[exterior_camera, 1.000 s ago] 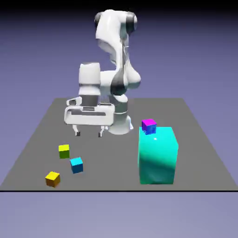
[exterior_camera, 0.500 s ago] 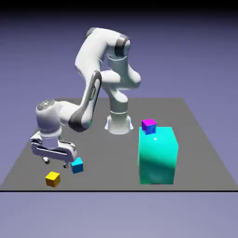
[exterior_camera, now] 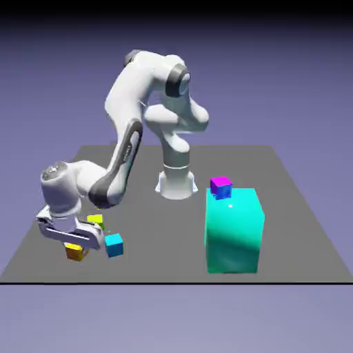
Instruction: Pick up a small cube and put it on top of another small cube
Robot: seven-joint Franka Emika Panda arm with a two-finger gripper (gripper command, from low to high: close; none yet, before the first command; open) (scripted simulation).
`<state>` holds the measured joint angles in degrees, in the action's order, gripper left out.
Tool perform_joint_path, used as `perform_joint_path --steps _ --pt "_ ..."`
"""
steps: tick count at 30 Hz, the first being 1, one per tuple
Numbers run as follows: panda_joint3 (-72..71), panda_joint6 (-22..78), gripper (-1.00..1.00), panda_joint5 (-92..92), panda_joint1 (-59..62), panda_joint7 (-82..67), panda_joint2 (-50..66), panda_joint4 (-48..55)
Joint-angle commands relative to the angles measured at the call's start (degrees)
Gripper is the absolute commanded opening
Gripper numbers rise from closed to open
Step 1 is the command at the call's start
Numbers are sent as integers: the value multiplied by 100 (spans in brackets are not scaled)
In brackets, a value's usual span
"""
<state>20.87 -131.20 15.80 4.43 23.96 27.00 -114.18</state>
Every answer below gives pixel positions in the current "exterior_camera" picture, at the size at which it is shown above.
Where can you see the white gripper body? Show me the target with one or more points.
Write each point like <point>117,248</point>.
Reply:
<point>69,234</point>

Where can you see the small orange cube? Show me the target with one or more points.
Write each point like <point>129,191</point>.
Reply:
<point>74,253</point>

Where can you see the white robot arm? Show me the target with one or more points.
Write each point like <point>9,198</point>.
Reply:
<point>126,104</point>

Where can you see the small yellow-green cube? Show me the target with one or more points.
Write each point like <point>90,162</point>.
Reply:
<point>96,219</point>

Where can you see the small cyan cube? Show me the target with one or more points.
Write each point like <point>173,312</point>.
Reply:
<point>114,244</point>

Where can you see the small magenta cube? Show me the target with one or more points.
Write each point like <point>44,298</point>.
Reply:
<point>220,186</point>

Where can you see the large teal box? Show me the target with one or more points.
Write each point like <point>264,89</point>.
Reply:
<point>233,234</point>

